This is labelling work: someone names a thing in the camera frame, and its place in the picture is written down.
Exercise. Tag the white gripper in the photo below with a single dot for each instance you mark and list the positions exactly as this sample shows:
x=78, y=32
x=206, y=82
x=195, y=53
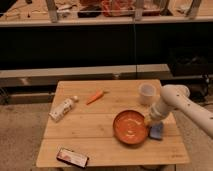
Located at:
x=152, y=118

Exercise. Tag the orange ceramic bowl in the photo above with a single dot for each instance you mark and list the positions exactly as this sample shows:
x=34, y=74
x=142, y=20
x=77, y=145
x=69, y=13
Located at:
x=129, y=127

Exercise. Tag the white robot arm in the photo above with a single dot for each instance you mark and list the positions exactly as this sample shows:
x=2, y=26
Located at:
x=177, y=96

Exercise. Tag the blue sponge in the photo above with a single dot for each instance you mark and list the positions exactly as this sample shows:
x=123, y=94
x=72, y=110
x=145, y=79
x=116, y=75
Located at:
x=156, y=131

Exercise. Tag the white plastic cup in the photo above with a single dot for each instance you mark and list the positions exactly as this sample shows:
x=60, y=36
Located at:
x=147, y=94

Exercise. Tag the long wooden bench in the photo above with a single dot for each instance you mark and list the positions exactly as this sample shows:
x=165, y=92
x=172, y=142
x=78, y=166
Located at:
x=51, y=76

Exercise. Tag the wooden table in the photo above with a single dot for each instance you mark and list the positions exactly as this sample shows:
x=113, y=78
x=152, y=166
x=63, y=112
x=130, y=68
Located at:
x=87, y=129

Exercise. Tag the orange carrot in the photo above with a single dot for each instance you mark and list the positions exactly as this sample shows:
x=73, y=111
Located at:
x=96, y=96

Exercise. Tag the white lotion tube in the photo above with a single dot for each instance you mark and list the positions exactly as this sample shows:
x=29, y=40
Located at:
x=58, y=112

